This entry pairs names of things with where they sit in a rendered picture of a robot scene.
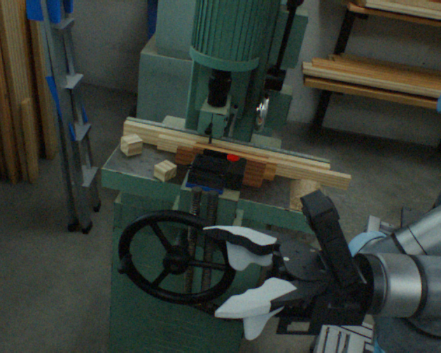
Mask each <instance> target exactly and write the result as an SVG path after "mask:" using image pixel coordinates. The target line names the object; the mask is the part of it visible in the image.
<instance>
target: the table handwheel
mask: <svg viewBox="0 0 441 353"><path fill-rule="evenodd" d="M159 222H174V223H182V224H185V225H187V226H191V227H193V228H196V229H198V230H200V231H201V232H202V230H203V228H207V227H213V226H215V225H213V224H212V223H210V222H209V221H207V220H206V219H203V218H202V217H200V216H197V215H195V214H191V213H189V212H184V211H180V210H174V209H161V210H156V211H152V212H147V213H145V214H142V215H140V216H138V217H136V218H135V219H134V220H132V221H131V222H130V223H129V224H128V225H127V226H126V227H125V229H124V231H123V232H122V234H121V236H120V239H119V243H118V255H119V259H120V262H121V260H122V259H123V257H124V256H125V254H126V253H130V244H131V241H132V238H133V237H134V235H135V234H136V233H137V232H138V231H139V230H141V229H142V228H144V227H145V226H148V225H149V226H150V227H151V228H152V229H153V231H154V233H155V234H156V235H157V237H158V238H159V240H160V241H161V243H162V245H163V247H164V248H165V250H166V251H167V252H166V254H165V256H164V259H163V262H162V265H163V267H164V270H163V271H162V272H161V273H160V274H159V276H158V277H157V278H156V279H155V280H154V281H153V282H152V283H151V282H149V281H148V280H147V279H146V278H145V277H144V276H143V275H141V273H140V272H139V271H138V270H137V269H136V267H135V266H134V264H133V262H132V260H131V263H130V265H129V269H128V270H127V272H126V274H127V276H128V277H129V278H130V279H131V280H132V282H133V283H134V284H135V285H137V286H138V287H139V288H140V289H141V290H142V291H144V292H146V293H147V294H149V295H150V296H152V297H154V298H157V299H159V300H163V301H165V302H168V303H173V304H178V305H198V304H202V303H207V302H209V301H211V300H214V299H216V298H218V297H219V296H221V295H222V294H224V293H225V292H226V291H227V290H228V289H229V287H230V286H231V284H232V283H233V281H234V279H235V275H236V271H237V270H235V269H234V268H233V267H232V266H231V265H230V263H229V259H228V250H227V245H226V241H225V240H220V239H216V238H213V237H211V236H208V235H207V236H208V237H210V238H211V239H212V240H213V241H214V242H215V243H216V244H217V246H218V247H219V249H220V250H221V252H222V254H223V258H224V261H225V264H221V263H212V262H207V261H201V260H196V259H192V258H190V252H189V251H188V247H189V242H188V230H186V229H182V228H180V231H179V233H178V236H177V238H176V241H175V244H174V245H173V246H172V245H171V244H170V243H169V241H168V239H167V238H166V237H165V235H164V234H163V232H162V231H161V229H160V227H159V225H158V224H157V223H159ZM188 266H194V267H199V268H208V269H212V270H220V271H224V274H223V276H222V278H221V280H220V281H219V283H217V284H216V285H215V286H213V287H212V288H210V289H208V290H206V291H203V292H199V293H176V292H172V291H168V290H165V289H162V288H160V287H159V286H158V285H159V284H160V283H161V282H162V280H163V279H164V278H165V277H166V276H167V275H168V274H169V273H171V274H173V275H181V274H183V273H184V272H185V271H186V270H187V268H188Z"/></svg>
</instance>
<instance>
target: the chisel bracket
mask: <svg viewBox="0 0 441 353"><path fill-rule="evenodd" d="M208 94H209V93H208ZM232 98H233V96H232V95H227V101H226V105H225V106H224V107H214V106H211V105H209V104H208V103H207V99H208V95H207V96H206V99H205V101H204V103H203V105H202V108H201V109H200V113H199V122H198V127H197V132H198V133H200V134H205V133H204V129H205V128H206V127H208V126H209V123H213V126H212V128H211V130H212V133H211V134H210V136H214V137H220V138H222V137H223V133H224V131H225V130H226V125H227V122H228V119H229V117H230V107H231V106H232Z"/></svg>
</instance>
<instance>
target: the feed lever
mask: <svg viewBox="0 0 441 353"><path fill-rule="evenodd" d="M288 2H289V4H290V10H289V14H288V19H287V22H286V27H285V30H284V33H283V38H282V42H281V47H280V50H279V55H278V58H277V61H276V66H275V68H271V67H270V68H268V70H267V76H266V80H265V86H264V87H265V88H266V89H270V90H276V91H280V90H281V89H282V86H283V83H284V77H285V73H286V72H285V70H281V69H280V68H281V63H282V60H283V58H284V53H285V50H286V46H287V43H288V38H289V35H290V32H291V27H292V25H293V20H294V17H295V12H296V10H297V7H298V6H301V5H302V4H303V2H304V0H288Z"/></svg>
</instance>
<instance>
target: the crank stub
mask: <svg viewBox="0 0 441 353"><path fill-rule="evenodd" d="M131 260H132V255H131V253H126V254H125V256H124V257H123V258H122V260H121V262H120V263H119V264H118V267H117V270H118V272H119V273H120V274H125V273H126V272H127V270H128V269H129V266H130V263H131Z"/></svg>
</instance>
